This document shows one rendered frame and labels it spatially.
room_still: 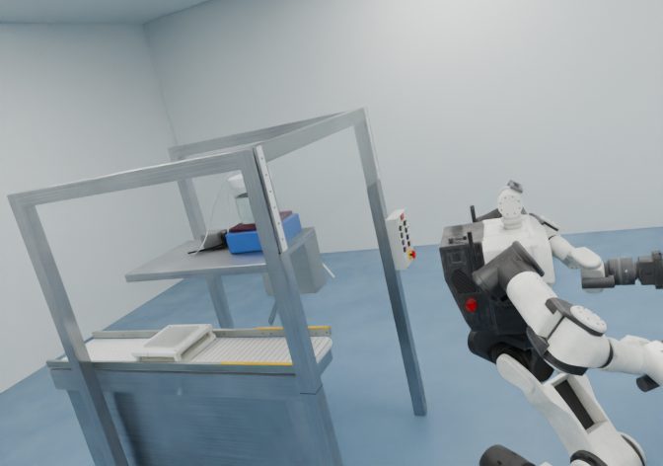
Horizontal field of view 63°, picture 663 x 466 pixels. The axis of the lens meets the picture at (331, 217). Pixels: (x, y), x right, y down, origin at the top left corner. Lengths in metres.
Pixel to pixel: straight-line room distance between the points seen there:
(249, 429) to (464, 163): 3.65
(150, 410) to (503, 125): 3.83
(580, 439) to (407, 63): 4.11
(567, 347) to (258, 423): 1.36
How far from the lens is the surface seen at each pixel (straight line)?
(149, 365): 2.39
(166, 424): 2.59
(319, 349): 2.11
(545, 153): 5.21
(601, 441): 1.77
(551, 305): 1.26
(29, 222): 2.45
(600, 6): 5.10
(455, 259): 1.60
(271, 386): 2.07
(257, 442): 2.34
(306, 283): 2.05
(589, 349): 1.25
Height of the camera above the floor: 1.74
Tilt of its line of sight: 13 degrees down
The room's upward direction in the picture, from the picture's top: 13 degrees counter-clockwise
